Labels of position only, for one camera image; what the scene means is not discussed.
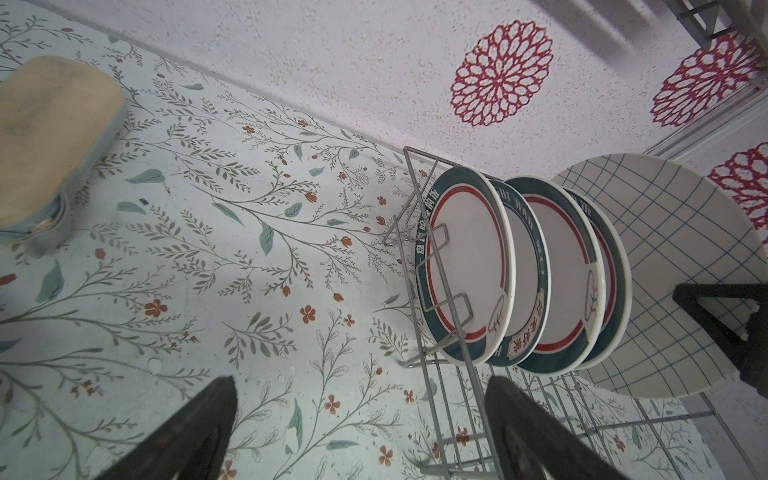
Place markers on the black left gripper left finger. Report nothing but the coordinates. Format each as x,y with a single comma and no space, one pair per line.
191,444

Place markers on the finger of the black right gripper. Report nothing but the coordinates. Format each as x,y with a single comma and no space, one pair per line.
748,356

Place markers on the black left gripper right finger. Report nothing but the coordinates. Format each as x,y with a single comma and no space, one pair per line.
531,444

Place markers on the white blue grid plate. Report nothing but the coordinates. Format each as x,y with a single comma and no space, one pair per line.
677,227

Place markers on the green red rimmed plate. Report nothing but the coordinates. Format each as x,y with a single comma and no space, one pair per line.
465,266

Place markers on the tan oblong sponge block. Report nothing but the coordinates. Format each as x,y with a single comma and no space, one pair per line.
58,116

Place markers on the metal wire dish rack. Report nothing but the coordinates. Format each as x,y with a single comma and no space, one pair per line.
679,434

